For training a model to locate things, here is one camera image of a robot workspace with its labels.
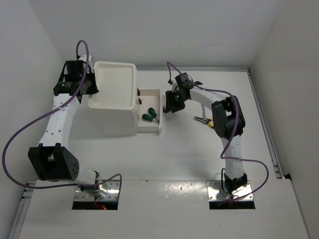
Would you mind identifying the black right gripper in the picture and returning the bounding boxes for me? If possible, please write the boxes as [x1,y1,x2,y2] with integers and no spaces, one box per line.
[165,90,188,114]

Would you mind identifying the green handle screwdriver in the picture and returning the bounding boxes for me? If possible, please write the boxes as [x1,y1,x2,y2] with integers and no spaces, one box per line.
[142,114,160,123]

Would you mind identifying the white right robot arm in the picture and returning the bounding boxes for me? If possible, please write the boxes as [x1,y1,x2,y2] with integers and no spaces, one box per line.
[165,73,248,195]

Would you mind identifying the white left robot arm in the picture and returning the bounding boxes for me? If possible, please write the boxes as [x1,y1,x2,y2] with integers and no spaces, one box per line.
[28,55,108,200]

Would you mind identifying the white drawer cabinet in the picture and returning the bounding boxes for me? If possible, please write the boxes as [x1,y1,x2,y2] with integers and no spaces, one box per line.
[88,61,139,136]

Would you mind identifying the short silver wrench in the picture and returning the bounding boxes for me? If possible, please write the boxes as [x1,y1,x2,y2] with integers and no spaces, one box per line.
[201,105,207,123]

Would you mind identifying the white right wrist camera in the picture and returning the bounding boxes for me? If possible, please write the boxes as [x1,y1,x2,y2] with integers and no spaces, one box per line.
[168,80,178,92]

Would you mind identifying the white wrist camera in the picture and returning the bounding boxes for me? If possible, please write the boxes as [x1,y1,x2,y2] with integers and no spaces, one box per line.
[77,54,94,68]
[168,80,178,92]

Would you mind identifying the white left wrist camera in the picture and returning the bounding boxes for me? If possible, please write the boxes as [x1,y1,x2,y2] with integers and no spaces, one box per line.
[77,54,94,68]

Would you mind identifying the yellow handle pliers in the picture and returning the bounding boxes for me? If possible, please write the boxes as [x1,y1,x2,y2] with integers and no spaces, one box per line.
[193,117,214,129]

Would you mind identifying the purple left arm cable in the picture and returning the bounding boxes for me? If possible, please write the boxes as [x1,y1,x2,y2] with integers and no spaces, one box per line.
[1,39,122,195]

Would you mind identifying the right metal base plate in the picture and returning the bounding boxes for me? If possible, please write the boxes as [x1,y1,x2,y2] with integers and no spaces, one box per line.
[207,180,255,203]

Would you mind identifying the metal base plate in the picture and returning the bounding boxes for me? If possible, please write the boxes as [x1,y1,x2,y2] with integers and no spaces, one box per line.
[207,180,255,203]
[74,180,121,202]

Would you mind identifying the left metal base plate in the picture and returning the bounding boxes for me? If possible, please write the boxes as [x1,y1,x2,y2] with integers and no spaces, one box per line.
[74,180,121,202]

